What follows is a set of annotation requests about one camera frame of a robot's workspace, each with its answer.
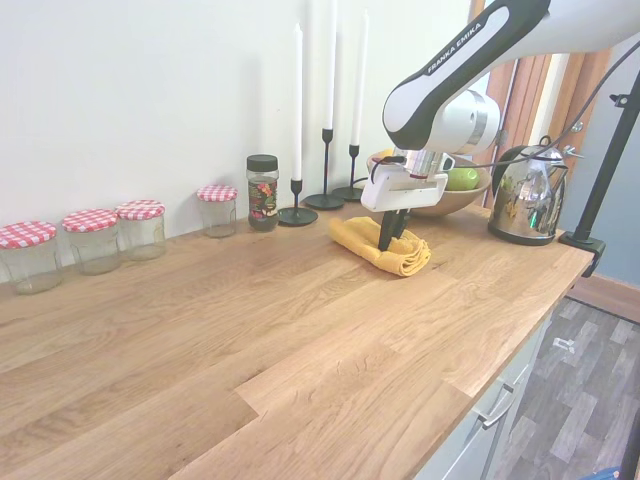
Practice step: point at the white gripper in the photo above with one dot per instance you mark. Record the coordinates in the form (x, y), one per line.
(400, 192)

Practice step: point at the yellow cloth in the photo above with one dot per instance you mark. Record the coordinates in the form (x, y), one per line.
(400, 262)

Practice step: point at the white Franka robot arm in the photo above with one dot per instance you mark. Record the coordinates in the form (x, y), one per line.
(450, 65)

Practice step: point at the black candle holder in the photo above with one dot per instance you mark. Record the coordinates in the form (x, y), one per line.
(350, 193)
(324, 201)
(297, 216)

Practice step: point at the yellow lemon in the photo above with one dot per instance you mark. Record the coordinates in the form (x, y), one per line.
(384, 154)

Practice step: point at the wooden fruit bowl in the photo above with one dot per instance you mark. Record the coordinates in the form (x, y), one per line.
(465, 200)

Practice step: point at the green apple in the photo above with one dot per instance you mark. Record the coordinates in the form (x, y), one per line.
(462, 179)

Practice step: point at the shiny steel kettle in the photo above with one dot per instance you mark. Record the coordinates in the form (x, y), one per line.
(530, 200)

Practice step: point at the coffee jar black lid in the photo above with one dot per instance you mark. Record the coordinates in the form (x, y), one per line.
(262, 195)

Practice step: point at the white taper candle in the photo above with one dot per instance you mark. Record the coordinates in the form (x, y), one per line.
(298, 100)
(359, 80)
(330, 65)

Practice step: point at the glass jar red checked lid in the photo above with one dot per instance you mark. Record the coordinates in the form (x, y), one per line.
(142, 232)
(218, 210)
(92, 245)
(30, 260)

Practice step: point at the small white floor object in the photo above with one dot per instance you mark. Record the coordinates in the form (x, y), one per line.
(565, 344)

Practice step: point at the silver round knob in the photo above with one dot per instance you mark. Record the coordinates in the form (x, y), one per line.
(577, 126)

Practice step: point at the wooden skirting board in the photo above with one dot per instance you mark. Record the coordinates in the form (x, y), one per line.
(610, 295)

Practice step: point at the pale grey base cabinet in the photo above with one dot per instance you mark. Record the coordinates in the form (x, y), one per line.
(465, 440)

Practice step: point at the black tripod leg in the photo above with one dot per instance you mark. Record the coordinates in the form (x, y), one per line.
(631, 450)

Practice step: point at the blue object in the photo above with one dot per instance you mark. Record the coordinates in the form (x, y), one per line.
(607, 473)

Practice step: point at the black clamp camera stand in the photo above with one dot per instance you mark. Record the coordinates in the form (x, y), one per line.
(600, 185)

